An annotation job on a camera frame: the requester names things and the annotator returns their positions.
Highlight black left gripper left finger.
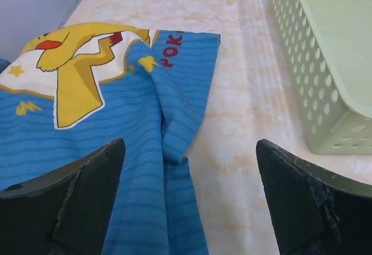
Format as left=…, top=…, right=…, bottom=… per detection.
left=1, top=138, right=126, bottom=254

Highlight blue Pikachu t-shirt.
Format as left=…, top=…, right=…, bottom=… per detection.
left=1, top=22, right=220, bottom=254

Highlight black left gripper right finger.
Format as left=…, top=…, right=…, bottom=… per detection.
left=256, top=139, right=371, bottom=254

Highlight light green plastic basket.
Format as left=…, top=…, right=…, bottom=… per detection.
left=269, top=0, right=371, bottom=155

